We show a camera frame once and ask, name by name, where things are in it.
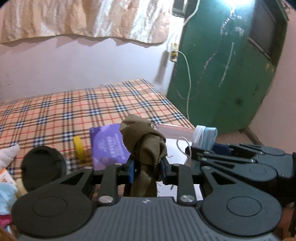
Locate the white cardboard box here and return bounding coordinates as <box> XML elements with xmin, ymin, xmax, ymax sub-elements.
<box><xmin>157</xmin><ymin>124</ymin><xmax>199</xmax><ymax>201</ymax></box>

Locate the white towel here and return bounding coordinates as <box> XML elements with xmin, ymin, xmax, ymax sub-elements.
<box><xmin>0</xmin><ymin>144</ymin><xmax>20</xmax><ymax>169</ymax></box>

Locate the light blue cloth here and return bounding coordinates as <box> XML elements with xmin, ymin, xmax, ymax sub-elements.
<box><xmin>0</xmin><ymin>182</ymin><xmax>18</xmax><ymax>215</ymax></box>

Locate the plaid bed sheet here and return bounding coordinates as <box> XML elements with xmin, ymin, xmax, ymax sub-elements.
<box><xmin>1</xmin><ymin>80</ymin><xmax>192</xmax><ymax>181</ymax></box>

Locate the olive green cloth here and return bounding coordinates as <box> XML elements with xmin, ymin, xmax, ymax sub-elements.
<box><xmin>119</xmin><ymin>114</ymin><xmax>168</xmax><ymax>197</ymax></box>

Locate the pink towel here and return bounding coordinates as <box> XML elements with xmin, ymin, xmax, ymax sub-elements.
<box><xmin>0</xmin><ymin>214</ymin><xmax>13</xmax><ymax>228</ymax></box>

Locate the white orange tissue pack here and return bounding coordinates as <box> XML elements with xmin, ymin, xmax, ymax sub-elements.
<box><xmin>0</xmin><ymin>168</ymin><xmax>16</xmax><ymax>185</ymax></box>

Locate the green wooden door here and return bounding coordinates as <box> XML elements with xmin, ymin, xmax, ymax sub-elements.
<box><xmin>167</xmin><ymin>1</ymin><xmax>288</xmax><ymax>133</ymax></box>

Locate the blue surgical mask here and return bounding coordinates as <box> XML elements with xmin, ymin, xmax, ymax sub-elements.
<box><xmin>176</xmin><ymin>124</ymin><xmax>218</xmax><ymax>167</ymax></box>

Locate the crumpled beige wall cloth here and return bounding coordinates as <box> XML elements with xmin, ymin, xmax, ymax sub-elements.
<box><xmin>1</xmin><ymin>1</ymin><xmax>174</xmax><ymax>44</ymax></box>

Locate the purple wet wipes pack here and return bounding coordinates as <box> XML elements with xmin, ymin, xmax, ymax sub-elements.
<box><xmin>90</xmin><ymin>123</ymin><xmax>130</xmax><ymax>170</ymax></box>

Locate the yellow tape roll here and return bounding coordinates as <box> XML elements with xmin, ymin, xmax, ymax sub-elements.
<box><xmin>73</xmin><ymin>136</ymin><xmax>86</xmax><ymax>161</ymax></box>

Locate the grey tumbler black lid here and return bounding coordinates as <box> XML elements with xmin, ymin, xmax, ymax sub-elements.
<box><xmin>21</xmin><ymin>146</ymin><xmax>68</xmax><ymax>192</ymax></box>

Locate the wall power socket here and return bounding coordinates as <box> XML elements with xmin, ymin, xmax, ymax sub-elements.
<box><xmin>170</xmin><ymin>43</ymin><xmax>179</xmax><ymax>63</ymax></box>

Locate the white charger cable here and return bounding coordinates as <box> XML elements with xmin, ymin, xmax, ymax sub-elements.
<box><xmin>178</xmin><ymin>0</ymin><xmax>201</xmax><ymax>121</ymax></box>

